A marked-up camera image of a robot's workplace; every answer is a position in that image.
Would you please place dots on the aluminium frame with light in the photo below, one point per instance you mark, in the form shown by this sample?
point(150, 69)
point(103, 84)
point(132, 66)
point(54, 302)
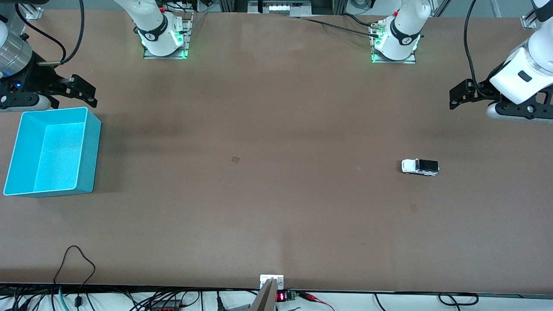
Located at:
point(278, 7)

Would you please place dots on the orange power strip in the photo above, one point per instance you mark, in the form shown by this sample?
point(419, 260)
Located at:
point(166, 308)

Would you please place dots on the red digit display module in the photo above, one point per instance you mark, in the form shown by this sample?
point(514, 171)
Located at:
point(281, 296)

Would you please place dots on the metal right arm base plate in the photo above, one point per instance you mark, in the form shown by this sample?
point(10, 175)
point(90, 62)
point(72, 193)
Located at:
point(166, 56)

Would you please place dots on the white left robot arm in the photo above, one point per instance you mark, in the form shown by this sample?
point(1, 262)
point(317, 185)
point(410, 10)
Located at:
point(402, 30)

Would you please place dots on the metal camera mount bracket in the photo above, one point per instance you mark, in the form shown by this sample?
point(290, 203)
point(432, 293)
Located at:
point(270, 293)

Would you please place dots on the turquoise plastic bin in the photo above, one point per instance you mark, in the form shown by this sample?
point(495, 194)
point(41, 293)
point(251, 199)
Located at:
point(56, 151)

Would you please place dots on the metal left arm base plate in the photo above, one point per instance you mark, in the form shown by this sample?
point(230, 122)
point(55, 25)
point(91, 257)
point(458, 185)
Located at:
point(406, 61)

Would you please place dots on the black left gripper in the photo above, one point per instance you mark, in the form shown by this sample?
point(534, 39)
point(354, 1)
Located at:
point(483, 88)

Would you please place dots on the small metal corner bracket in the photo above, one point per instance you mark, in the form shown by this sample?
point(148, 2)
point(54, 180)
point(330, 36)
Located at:
point(528, 21)
point(34, 13)

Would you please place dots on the white jeep toy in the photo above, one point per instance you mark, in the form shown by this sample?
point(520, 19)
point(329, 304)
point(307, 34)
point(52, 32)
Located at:
point(410, 166)

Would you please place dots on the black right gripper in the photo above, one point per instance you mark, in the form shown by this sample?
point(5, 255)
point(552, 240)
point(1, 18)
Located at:
point(38, 79)

